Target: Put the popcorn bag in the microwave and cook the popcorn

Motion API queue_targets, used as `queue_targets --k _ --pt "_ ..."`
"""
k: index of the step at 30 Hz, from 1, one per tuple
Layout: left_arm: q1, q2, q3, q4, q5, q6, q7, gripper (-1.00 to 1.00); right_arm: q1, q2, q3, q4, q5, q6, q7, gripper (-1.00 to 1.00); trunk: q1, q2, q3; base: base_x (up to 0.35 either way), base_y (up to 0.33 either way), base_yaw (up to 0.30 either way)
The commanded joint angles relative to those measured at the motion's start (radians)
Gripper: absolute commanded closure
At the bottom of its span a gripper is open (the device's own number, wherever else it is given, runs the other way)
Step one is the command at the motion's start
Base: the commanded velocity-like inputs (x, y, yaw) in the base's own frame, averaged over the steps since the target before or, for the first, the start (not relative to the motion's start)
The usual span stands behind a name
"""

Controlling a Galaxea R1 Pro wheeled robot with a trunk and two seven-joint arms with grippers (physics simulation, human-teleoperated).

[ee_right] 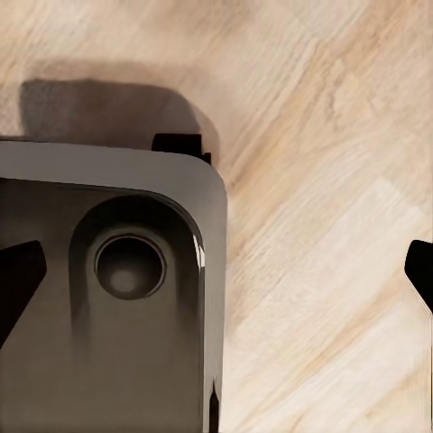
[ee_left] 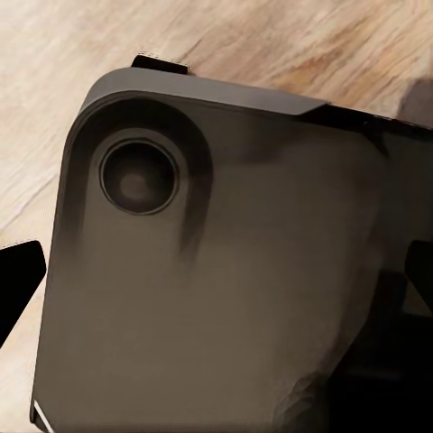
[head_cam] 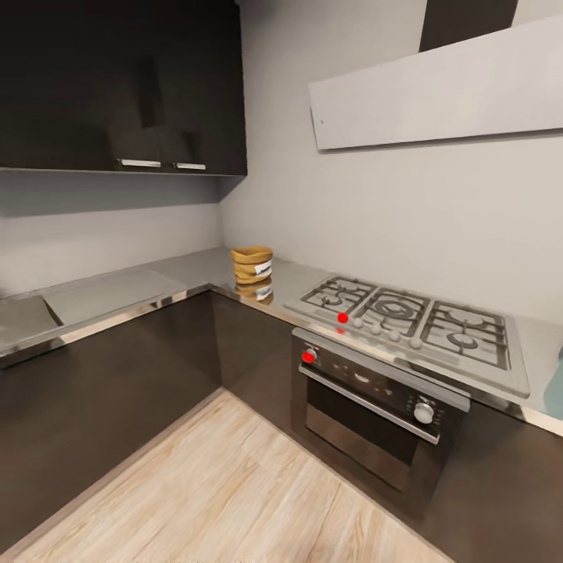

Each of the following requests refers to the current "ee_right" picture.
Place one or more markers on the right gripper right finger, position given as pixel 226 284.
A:
pixel 419 268

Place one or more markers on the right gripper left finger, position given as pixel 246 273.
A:
pixel 22 269

